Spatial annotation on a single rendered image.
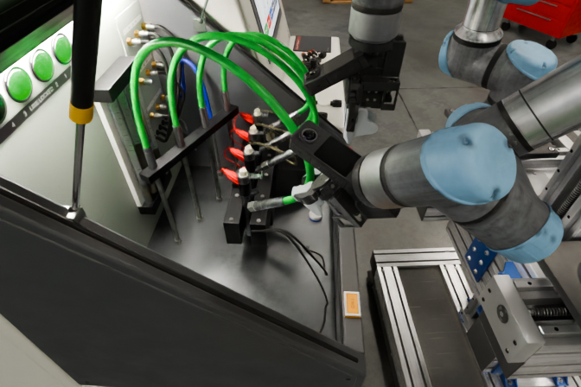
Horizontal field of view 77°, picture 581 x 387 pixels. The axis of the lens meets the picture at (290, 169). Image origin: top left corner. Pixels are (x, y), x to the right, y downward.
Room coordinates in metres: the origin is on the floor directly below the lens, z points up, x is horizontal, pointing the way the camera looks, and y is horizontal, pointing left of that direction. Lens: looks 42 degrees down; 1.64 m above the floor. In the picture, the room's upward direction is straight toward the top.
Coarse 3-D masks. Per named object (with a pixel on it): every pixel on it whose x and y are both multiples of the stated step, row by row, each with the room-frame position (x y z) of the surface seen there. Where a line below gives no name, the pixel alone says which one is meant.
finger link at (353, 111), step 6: (354, 96) 0.54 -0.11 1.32; (354, 102) 0.52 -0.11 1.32; (348, 108) 0.53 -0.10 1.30; (354, 108) 0.52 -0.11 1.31; (348, 114) 0.52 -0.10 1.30; (354, 114) 0.52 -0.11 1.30; (348, 120) 0.52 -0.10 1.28; (354, 120) 0.52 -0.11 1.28; (348, 126) 0.53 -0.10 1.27; (354, 126) 0.53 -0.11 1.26
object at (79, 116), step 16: (80, 0) 0.26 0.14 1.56; (96, 0) 0.26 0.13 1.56; (80, 16) 0.26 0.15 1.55; (96, 16) 0.27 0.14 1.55; (80, 32) 0.26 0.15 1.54; (96, 32) 0.27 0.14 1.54; (80, 48) 0.26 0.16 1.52; (96, 48) 0.27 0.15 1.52; (80, 64) 0.27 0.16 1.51; (96, 64) 0.27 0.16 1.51; (80, 80) 0.27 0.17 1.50; (80, 96) 0.27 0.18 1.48; (80, 112) 0.27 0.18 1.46; (80, 128) 0.28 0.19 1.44; (80, 144) 0.28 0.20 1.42; (80, 160) 0.28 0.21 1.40; (80, 176) 0.29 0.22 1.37; (80, 208) 0.29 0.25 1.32
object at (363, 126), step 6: (360, 108) 0.54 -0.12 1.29; (360, 114) 0.54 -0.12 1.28; (366, 114) 0.54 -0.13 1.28; (360, 120) 0.54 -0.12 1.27; (366, 120) 0.54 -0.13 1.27; (360, 126) 0.54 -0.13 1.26; (366, 126) 0.54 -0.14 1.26; (372, 126) 0.54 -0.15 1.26; (348, 132) 0.54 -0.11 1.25; (354, 132) 0.54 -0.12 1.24; (360, 132) 0.54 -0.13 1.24; (366, 132) 0.54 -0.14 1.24; (372, 132) 0.54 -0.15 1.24; (348, 138) 0.54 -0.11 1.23
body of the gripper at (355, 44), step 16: (368, 48) 0.53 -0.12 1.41; (384, 48) 0.53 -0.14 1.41; (400, 48) 0.54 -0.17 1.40; (384, 64) 0.55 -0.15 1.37; (400, 64) 0.54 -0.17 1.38; (352, 80) 0.54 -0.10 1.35; (368, 80) 0.53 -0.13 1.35; (384, 80) 0.53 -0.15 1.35; (368, 96) 0.54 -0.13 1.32; (384, 96) 0.53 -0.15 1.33
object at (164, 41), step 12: (144, 48) 0.56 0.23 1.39; (156, 48) 0.56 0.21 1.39; (192, 48) 0.52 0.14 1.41; (204, 48) 0.51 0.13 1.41; (216, 60) 0.50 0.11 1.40; (228, 60) 0.50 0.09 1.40; (132, 72) 0.58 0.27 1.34; (240, 72) 0.49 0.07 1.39; (132, 84) 0.59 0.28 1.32; (252, 84) 0.48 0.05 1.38; (132, 96) 0.59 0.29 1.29; (264, 96) 0.47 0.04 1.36; (132, 108) 0.60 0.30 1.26; (276, 108) 0.46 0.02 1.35; (288, 120) 0.45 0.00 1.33; (144, 132) 0.60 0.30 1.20; (144, 144) 0.60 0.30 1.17; (312, 168) 0.43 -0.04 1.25; (312, 180) 0.43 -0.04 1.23
